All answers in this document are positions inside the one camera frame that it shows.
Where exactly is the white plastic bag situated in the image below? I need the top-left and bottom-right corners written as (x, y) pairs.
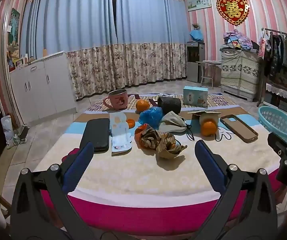
top-left (1, 115), bottom-right (15, 147)

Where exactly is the brown phone case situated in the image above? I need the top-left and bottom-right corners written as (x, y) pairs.
top-left (220, 114), bottom-right (258, 143)

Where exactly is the brown paper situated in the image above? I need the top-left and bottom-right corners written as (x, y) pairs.
top-left (156, 133), bottom-right (188, 160)

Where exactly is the black flat case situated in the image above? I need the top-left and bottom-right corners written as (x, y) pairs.
top-left (80, 118), bottom-right (110, 153)

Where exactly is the teal plastic basket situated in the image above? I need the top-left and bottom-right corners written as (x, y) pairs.
top-left (258, 106), bottom-right (287, 145)

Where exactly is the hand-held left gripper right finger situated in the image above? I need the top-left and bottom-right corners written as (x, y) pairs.
top-left (195, 140), bottom-right (278, 240)

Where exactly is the printed paper booklet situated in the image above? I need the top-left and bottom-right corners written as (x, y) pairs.
top-left (109, 112), bottom-right (132, 157)

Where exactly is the pile of folded clothes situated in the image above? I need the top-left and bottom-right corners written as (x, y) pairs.
top-left (222, 29), bottom-right (253, 52)

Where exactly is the grey face mask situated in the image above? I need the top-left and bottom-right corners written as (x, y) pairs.
top-left (159, 111), bottom-right (195, 141)

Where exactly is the teal cardboard box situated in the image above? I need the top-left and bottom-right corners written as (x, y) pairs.
top-left (183, 86), bottom-right (208, 107)

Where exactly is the orange plastic bag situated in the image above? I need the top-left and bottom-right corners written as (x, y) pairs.
top-left (134, 124), bottom-right (159, 150)

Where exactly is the row of hanging clothes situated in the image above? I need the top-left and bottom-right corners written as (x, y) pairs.
top-left (265, 34), bottom-right (287, 85)

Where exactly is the red heart wall decoration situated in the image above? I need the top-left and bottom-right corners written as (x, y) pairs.
top-left (217, 0), bottom-right (249, 27)

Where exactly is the blue cloth cover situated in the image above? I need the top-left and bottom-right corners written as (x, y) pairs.
top-left (190, 29), bottom-right (204, 42)

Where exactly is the landscape wall picture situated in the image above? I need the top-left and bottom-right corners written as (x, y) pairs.
top-left (187, 0), bottom-right (212, 12)

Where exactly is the pink hanging bag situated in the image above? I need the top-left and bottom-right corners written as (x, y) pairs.
top-left (258, 37), bottom-right (269, 58)

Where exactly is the blue plastic bag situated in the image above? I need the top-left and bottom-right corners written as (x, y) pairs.
top-left (138, 107), bottom-right (164, 125)

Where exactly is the plaid woven mat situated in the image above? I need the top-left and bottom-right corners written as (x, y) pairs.
top-left (87, 94), bottom-right (234, 112)

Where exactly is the blue floral curtain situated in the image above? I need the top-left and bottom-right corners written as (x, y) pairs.
top-left (20, 0), bottom-right (117, 100)
top-left (114, 0), bottom-right (188, 87)

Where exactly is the flat cardboard piece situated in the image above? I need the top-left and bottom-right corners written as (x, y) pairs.
top-left (188, 109), bottom-right (221, 117)

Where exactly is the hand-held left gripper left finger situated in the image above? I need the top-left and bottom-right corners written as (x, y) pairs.
top-left (10, 142), bottom-right (101, 240)

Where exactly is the grey water dispenser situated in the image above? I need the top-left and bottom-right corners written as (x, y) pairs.
top-left (187, 41), bottom-right (206, 83)

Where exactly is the low cabinet with lace cloth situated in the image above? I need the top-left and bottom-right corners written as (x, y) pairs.
top-left (262, 82), bottom-right (287, 121)

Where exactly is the wall poster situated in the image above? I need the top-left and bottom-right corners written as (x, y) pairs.
top-left (7, 7), bottom-right (21, 72)

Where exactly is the cloth covered cabinet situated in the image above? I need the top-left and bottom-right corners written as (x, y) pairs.
top-left (221, 50), bottom-right (260, 102)

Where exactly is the white cabinet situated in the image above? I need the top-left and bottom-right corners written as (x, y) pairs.
top-left (10, 51), bottom-right (77, 126)

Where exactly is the metal clothes rack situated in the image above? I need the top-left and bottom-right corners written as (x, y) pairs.
top-left (257, 27), bottom-right (287, 107)

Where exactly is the pink mug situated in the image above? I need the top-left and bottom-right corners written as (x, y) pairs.
top-left (103, 89), bottom-right (128, 111)

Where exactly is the crumpled printed paper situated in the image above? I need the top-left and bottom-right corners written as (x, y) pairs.
top-left (140, 127), bottom-right (161, 147)

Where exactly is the black roll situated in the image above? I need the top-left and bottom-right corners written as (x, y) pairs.
top-left (157, 96), bottom-right (182, 114)

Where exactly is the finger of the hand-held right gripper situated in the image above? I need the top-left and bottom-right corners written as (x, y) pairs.
top-left (267, 132), bottom-right (287, 161)

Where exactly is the orange fruit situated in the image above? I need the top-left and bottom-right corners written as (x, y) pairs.
top-left (201, 121), bottom-right (218, 137)
top-left (136, 99), bottom-right (150, 112)

